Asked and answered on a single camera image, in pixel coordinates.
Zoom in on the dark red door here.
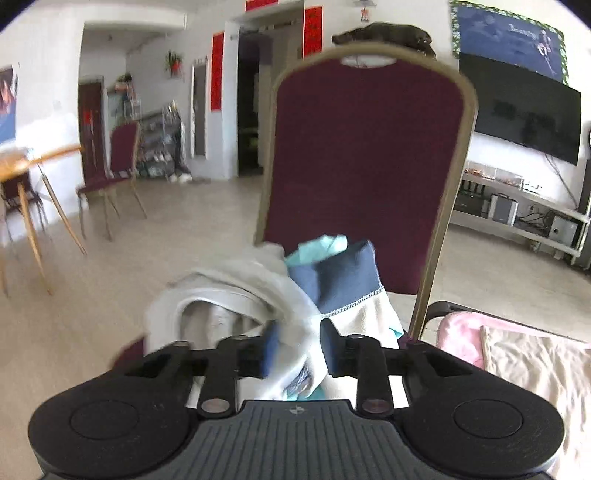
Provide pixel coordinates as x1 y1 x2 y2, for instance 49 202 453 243
78 75 108 186

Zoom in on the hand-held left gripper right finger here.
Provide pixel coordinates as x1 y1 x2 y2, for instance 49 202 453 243
320 318 476 416

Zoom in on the blue wall poster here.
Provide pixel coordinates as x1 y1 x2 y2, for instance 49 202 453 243
449 0 570 87

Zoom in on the pink printed blanket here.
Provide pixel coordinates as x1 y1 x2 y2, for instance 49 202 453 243
436 311 591 372

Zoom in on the grey television stand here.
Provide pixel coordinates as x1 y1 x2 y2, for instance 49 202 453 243
454 167 591 265

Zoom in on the black router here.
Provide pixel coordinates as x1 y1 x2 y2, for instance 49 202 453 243
455 187 490 215

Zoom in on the small subwoofer speaker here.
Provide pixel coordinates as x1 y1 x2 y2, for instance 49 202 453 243
549 215 580 248

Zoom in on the wall mirror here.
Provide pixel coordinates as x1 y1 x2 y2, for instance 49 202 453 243
192 62 208 158

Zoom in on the dark chair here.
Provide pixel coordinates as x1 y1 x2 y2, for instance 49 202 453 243
0 173 52 245

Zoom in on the metal shoe rack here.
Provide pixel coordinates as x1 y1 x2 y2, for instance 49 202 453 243
137 102 186 180

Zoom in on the maroon chair with gold frame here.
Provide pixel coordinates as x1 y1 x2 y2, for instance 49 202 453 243
253 44 479 354
75 121 149 241

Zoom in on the red door banner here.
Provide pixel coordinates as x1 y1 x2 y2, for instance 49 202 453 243
302 6 324 59
211 30 226 112

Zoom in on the black television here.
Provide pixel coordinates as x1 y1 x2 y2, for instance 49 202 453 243
458 52 583 167

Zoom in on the wooden table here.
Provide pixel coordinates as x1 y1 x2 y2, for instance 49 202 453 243
0 142 89 297

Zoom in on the hanging wall plant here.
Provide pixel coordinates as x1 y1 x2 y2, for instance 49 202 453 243
164 49 185 78

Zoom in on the grey tower speaker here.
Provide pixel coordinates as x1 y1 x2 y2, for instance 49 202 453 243
576 157 591 271

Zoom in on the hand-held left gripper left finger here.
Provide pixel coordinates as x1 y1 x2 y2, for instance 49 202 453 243
122 323 280 416

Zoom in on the teal shirt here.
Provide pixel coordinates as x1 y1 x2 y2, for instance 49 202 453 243
283 234 406 337

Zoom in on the beige garment with navy trim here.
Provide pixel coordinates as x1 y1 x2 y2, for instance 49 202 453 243
143 235 591 467

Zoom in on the dark wood carving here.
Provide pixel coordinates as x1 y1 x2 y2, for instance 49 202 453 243
331 21 438 60

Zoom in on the row of clear boxes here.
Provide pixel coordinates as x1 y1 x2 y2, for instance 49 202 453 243
464 164 526 185

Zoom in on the silver box speaker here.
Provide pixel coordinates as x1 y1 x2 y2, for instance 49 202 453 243
488 193 519 227

